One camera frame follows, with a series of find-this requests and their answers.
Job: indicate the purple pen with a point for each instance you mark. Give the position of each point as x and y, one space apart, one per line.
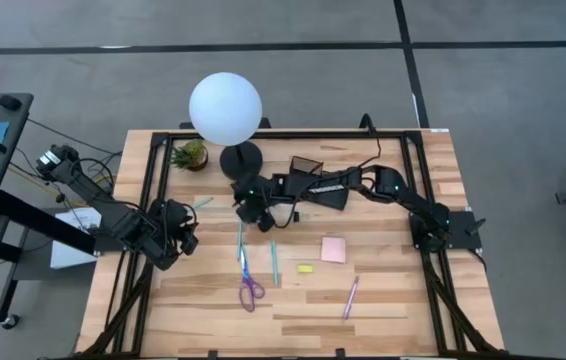
351 297

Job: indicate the white paper sheet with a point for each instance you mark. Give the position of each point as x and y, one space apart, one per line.
70 255

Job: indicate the pink sticky note pad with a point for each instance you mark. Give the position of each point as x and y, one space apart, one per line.
333 250

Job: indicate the white globe table lamp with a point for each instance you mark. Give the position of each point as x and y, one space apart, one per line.
225 107

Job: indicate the black side desk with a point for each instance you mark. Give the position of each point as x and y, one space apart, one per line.
15 115

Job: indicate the black binder clip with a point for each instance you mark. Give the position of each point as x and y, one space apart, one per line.
296 216

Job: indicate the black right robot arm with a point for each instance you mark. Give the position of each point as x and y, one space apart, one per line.
413 200

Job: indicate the black metal table frame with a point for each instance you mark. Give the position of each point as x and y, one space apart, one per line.
313 134

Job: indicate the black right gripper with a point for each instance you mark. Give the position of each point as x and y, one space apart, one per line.
263 192

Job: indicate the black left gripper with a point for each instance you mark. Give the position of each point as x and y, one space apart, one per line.
168 235

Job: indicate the black mesh desk organizer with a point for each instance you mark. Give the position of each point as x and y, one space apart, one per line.
338 202

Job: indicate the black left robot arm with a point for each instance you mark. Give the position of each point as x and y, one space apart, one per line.
113 215

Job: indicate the black computer mouse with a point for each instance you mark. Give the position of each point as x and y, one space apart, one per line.
9 102

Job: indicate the yellow eraser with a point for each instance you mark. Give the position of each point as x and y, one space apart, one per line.
305 268

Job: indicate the potted succulent plant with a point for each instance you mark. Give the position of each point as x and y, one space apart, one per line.
190 156

